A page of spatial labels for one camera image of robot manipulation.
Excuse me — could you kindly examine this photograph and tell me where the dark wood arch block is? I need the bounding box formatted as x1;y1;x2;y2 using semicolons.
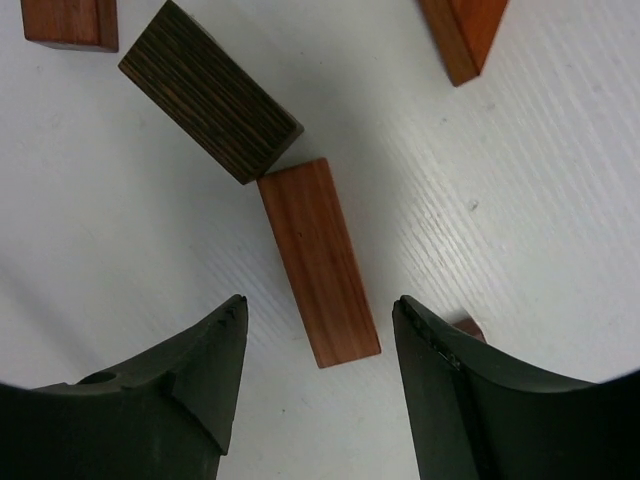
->
118;1;304;185

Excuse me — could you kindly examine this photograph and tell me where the small light wood cube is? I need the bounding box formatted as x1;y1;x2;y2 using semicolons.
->
453;318;486;343

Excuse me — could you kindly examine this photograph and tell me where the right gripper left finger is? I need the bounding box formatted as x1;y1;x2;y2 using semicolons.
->
1;295;248;479

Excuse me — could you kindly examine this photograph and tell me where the red-brown rectangular block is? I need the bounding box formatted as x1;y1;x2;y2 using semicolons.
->
20;0;119;53
258;158;381;368

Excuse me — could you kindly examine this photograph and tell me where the orange triangular block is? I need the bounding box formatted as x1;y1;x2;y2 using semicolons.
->
418;0;509;87

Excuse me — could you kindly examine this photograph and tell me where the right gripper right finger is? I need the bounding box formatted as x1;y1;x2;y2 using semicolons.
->
392;295;639;479

